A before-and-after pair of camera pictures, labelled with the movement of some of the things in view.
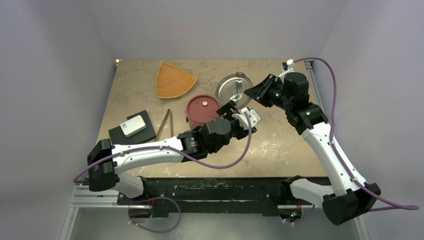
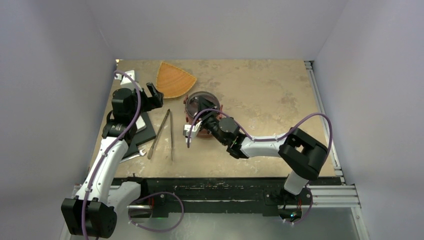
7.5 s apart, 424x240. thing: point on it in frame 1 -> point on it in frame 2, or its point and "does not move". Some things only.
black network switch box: (148, 133) does not move
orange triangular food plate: (172, 82) does not move
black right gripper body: (274, 94) -> (211, 123)
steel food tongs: (172, 128) does not move
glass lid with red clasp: (232, 87) -> (199, 101)
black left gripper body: (237, 131) -> (133, 113)
